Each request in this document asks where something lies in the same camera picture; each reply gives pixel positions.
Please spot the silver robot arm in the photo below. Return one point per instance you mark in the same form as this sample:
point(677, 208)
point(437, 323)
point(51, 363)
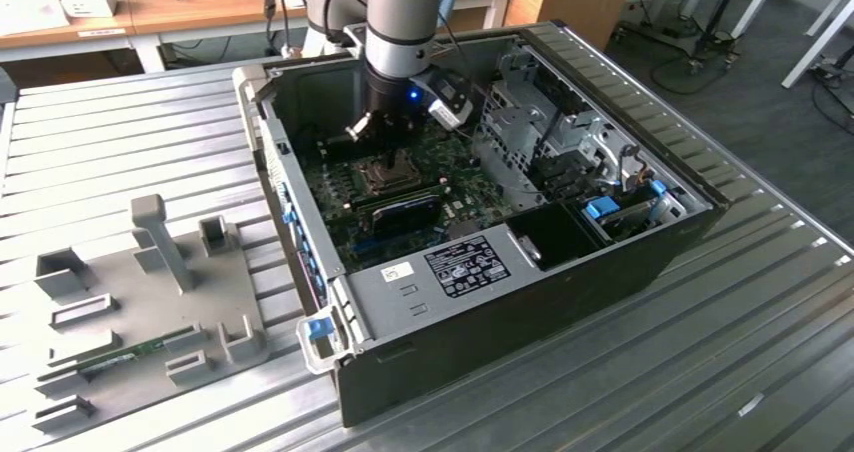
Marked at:
point(401, 32)

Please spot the green RAM stick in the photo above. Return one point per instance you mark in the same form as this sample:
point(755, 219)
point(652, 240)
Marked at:
point(123, 356)

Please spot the silver perforated drive cage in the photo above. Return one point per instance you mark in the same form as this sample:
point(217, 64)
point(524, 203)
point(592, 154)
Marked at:
point(510, 137)

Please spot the RAM slot white latches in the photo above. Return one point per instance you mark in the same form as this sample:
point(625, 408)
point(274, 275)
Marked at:
point(401, 192)
point(401, 199)

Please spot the CPU socket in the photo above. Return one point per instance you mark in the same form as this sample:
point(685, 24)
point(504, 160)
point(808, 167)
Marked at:
point(380, 193)

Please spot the grey parts rack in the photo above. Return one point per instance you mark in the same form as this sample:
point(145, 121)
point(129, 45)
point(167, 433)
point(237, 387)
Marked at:
point(154, 317)

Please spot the wooden cabinet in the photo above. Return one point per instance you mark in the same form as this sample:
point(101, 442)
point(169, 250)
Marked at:
point(581, 2)

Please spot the RAM slot black latches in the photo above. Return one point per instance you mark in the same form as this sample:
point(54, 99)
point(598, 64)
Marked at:
point(401, 195)
point(401, 203)

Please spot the green motherboard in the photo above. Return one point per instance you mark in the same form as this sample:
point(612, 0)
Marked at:
point(468, 197)

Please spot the white paper sheets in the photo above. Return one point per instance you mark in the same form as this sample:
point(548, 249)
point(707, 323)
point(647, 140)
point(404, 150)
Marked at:
point(27, 12)

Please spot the black grey PC case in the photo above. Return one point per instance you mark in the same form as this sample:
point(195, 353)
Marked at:
point(481, 352)

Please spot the black graphics card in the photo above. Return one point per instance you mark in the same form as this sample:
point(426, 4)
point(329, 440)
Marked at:
point(408, 219)

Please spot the grey power supply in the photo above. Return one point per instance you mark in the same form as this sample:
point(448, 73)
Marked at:
point(414, 302)

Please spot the blue disk bay rail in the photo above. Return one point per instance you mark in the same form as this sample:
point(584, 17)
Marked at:
point(659, 188)

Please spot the black wheeled stand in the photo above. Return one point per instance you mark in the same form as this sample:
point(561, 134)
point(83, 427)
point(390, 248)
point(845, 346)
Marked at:
point(715, 32)

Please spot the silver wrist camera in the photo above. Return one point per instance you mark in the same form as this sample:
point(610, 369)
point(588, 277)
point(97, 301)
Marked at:
point(450, 99)

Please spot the silver green CPU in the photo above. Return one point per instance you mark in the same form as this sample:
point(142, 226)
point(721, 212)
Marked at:
point(400, 170)

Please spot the blue case release latch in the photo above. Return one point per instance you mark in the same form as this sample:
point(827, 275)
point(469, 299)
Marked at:
point(317, 328)

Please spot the white tape strip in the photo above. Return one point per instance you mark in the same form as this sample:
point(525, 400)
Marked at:
point(751, 404)

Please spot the wooden top desk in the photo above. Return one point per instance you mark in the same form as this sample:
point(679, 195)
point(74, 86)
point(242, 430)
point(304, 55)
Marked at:
point(201, 7)
point(101, 24)

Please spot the hard disk in blue carrier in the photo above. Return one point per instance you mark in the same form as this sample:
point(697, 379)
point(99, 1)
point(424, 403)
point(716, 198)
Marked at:
point(601, 207)

